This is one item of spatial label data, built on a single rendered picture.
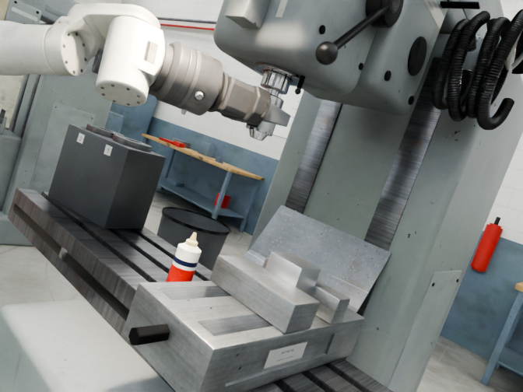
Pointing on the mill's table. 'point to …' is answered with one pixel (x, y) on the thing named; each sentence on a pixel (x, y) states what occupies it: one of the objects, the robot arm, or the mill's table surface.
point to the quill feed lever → (391, 14)
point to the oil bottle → (184, 260)
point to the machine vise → (235, 337)
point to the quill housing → (301, 40)
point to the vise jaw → (265, 293)
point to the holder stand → (106, 176)
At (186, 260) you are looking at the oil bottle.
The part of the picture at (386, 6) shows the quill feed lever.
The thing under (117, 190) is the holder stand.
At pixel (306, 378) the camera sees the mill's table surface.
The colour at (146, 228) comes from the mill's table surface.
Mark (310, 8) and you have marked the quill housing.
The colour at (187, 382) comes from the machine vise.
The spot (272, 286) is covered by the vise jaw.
